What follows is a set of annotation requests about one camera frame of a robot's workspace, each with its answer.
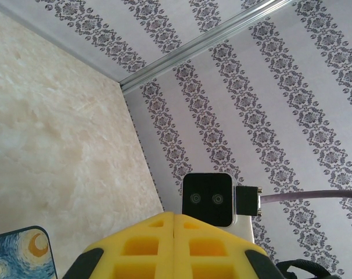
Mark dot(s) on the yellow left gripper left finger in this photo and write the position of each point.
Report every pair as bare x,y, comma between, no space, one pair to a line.
141,261

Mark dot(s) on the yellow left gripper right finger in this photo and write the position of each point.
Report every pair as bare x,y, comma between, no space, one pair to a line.
211,261

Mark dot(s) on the starry night print lock box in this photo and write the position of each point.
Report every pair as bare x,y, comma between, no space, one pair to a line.
16,255

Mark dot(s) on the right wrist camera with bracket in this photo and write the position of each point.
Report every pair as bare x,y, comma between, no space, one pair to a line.
206,186

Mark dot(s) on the aluminium frame post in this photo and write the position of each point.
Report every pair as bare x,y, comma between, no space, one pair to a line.
205,40

